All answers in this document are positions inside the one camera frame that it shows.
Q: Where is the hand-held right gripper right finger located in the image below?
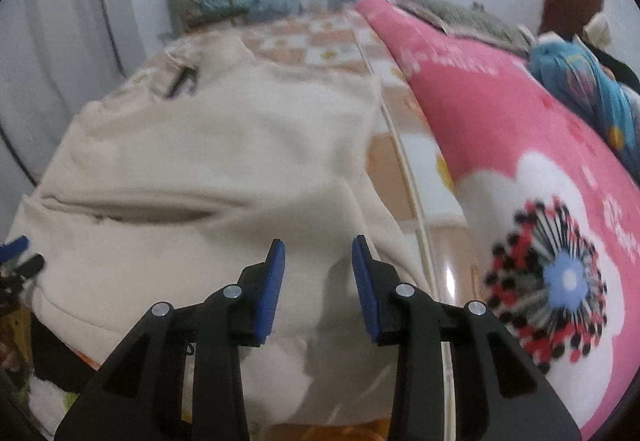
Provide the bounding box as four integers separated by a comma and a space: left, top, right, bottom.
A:
351, 235, 581, 441

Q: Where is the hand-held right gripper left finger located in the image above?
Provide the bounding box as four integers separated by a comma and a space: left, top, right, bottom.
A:
54, 238, 287, 441

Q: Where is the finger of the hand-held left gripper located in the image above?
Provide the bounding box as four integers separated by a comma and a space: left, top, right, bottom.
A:
0, 236, 29, 263
0, 254, 45, 280

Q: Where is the beige zip jacket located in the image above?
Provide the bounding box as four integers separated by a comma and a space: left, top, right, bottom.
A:
10, 34, 436, 427

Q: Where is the patterned printed cloth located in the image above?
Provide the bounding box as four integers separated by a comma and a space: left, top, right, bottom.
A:
0, 306, 106, 437

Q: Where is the checkered leaf print bed sheet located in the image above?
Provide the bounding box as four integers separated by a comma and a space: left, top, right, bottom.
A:
125, 6, 471, 441

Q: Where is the white wardrobe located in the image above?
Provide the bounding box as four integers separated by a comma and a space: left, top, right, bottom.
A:
0, 0, 146, 187

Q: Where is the pink floral blanket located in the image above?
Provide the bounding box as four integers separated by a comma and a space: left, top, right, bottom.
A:
352, 0, 640, 437

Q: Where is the grey fuzzy blanket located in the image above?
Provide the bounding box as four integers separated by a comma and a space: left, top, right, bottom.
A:
395, 0, 538, 57

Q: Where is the blue printed cloth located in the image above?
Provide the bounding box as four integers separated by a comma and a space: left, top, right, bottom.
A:
527, 34, 640, 172

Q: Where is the dark cloth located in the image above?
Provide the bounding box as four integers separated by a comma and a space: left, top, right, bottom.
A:
582, 41, 640, 92

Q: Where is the white plush item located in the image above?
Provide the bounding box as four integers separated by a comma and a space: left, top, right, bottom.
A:
585, 14, 613, 47

